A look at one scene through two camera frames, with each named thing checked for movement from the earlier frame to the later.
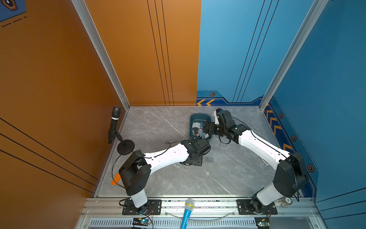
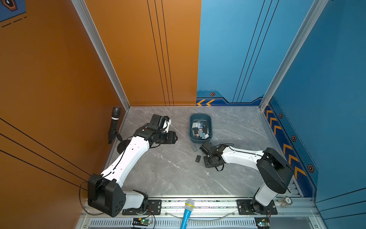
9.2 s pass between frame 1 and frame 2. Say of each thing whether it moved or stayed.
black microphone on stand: stayed
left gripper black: moved
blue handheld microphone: stayed
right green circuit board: stayed
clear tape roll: stayed
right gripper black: moved
